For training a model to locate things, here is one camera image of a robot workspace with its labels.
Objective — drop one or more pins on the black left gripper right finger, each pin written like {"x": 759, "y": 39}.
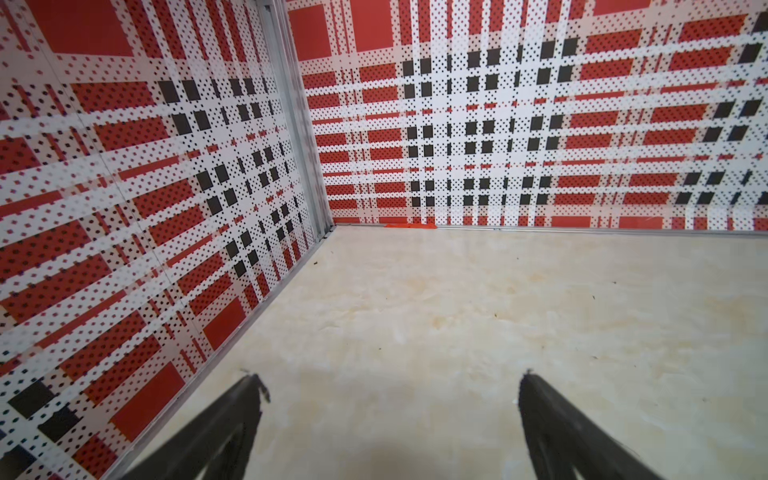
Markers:
{"x": 563, "y": 443}

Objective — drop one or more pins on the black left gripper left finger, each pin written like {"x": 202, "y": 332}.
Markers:
{"x": 216, "y": 444}

